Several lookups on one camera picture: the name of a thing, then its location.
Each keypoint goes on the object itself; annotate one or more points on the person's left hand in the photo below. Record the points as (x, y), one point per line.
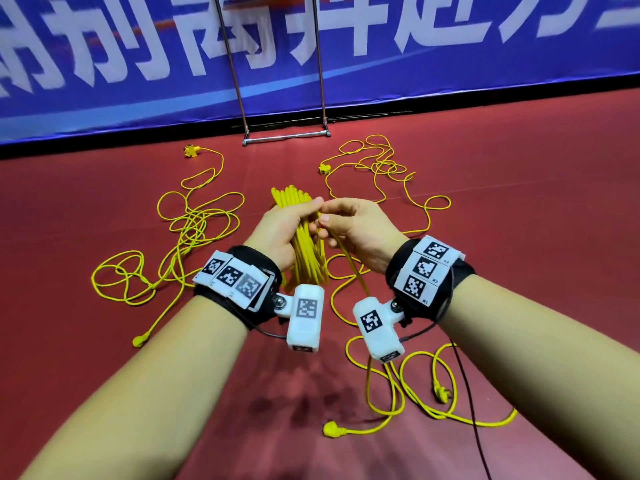
(282, 230)

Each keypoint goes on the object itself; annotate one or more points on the person's right hand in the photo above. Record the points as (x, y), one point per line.
(365, 230)

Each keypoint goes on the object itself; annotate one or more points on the metal rack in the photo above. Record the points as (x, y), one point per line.
(285, 136)

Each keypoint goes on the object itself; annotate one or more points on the person's left forearm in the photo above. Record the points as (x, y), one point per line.
(140, 395)

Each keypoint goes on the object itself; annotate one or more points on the person's right forearm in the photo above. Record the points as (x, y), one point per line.
(550, 375)

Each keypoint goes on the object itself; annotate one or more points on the black marker wristband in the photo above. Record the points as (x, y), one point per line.
(430, 273)
(238, 285)

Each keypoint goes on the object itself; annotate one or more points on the blue banner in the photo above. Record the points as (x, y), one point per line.
(480, 45)

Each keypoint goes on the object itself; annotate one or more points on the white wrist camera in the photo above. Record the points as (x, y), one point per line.
(378, 328)
(305, 317)

